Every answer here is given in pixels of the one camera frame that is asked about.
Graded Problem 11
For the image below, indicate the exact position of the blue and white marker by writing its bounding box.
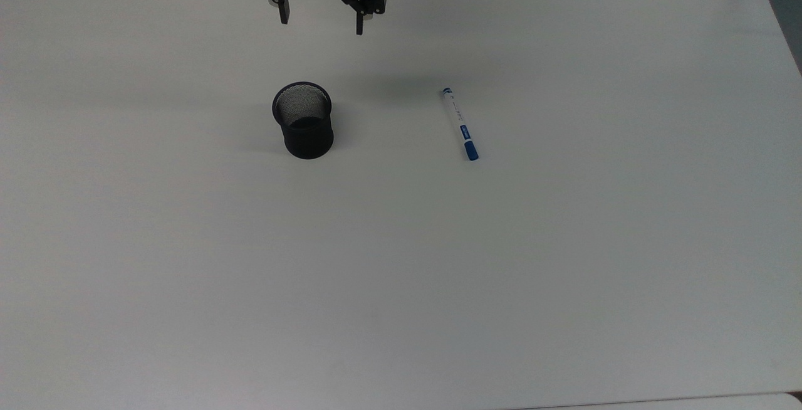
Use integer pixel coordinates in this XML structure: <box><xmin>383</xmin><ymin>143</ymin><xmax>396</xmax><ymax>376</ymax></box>
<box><xmin>442</xmin><ymin>87</ymin><xmax>480</xmax><ymax>162</ymax></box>

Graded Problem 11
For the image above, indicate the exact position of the black mesh pen cup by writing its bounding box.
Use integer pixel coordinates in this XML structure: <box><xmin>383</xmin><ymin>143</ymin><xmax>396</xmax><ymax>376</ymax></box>
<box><xmin>272</xmin><ymin>81</ymin><xmax>335</xmax><ymax>160</ymax></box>

